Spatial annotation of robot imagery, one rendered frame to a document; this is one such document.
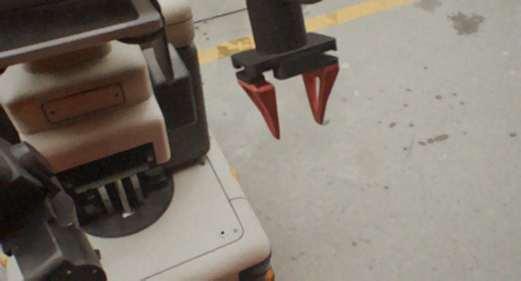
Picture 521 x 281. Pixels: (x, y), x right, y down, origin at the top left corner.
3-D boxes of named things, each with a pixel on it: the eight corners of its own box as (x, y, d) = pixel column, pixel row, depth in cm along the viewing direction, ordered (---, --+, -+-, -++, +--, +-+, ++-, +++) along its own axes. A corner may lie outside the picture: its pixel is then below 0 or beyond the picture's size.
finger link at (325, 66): (350, 125, 57) (338, 44, 53) (293, 146, 55) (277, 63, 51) (321, 110, 63) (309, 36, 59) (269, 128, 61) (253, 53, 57)
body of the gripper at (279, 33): (340, 54, 54) (330, -17, 51) (252, 82, 51) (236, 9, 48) (313, 46, 60) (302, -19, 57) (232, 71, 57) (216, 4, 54)
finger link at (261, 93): (329, 133, 56) (315, 51, 53) (270, 154, 54) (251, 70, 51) (302, 117, 62) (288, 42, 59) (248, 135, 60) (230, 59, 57)
